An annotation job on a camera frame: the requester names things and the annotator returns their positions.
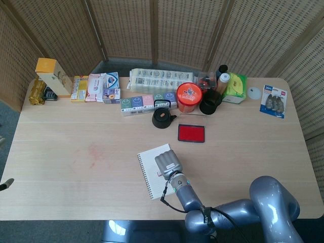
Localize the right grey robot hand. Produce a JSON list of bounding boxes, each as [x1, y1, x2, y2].
[[154, 149, 184, 181]]

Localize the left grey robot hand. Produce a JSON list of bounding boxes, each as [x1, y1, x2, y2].
[[0, 178, 15, 192]]

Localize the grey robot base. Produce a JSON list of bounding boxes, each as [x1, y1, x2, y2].
[[101, 219, 211, 243]]

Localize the white lined spiral notebook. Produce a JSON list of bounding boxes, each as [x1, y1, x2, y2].
[[137, 143, 179, 200]]

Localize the red ink pad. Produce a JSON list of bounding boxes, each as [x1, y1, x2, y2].
[[177, 124, 206, 144]]

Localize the black teapot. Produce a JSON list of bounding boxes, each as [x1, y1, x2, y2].
[[151, 99, 177, 130]]

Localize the black mesh pen holder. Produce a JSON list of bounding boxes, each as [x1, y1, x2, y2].
[[199, 90, 223, 115]]

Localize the multicolour pocket tissue pack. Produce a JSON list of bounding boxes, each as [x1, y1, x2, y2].
[[120, 91, 178, 117]]

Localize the orange lidded tub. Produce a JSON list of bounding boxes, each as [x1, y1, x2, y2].
[[176, 82, 203, 114]]

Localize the large pale yellow tissue pack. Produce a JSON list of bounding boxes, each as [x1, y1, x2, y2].
[[127, 68, 198, 94]]

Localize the small purple box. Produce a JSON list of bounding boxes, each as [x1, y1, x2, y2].
[[102, 88, 122, 104]]

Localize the clear plastic clip box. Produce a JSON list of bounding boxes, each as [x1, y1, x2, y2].
[[196, 71, 218, 91]]

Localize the gold foil pack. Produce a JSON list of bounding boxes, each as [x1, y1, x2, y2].
[[28, 77, 48, 106]]

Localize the juice bottle white cap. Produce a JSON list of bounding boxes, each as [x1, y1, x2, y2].
[[216, 72, 230, 94]]

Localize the blue white carton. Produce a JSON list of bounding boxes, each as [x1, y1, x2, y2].
[[105, 71, 120, 90]]

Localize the green tissue box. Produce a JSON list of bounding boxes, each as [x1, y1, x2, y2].
[[222, 72, 248, 104]]

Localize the pink wet wipes pack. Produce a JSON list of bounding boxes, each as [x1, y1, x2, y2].
[[85, 73, 107, 103]]

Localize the dark bottle black cap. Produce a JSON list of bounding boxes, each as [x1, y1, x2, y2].
[[216, 64, 229, 79]]

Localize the clear round lid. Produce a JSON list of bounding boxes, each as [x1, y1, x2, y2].
[[247, 87, 262, 100]]

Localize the tall beige orange gift box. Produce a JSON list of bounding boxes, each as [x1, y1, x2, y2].
[[34, 58, 73, 98]]

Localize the yellow snack box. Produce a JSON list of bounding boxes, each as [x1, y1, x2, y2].
[[70, 75, 89, 103]]

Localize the blue blister pack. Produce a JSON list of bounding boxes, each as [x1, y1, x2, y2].
[[259, 84, 288, 119]]

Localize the woven folding screen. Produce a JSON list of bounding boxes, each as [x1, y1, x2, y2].
[[0, 0, 324, 200]]

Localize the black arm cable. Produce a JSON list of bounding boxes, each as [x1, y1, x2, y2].
[[160, 172, 250, 243]]

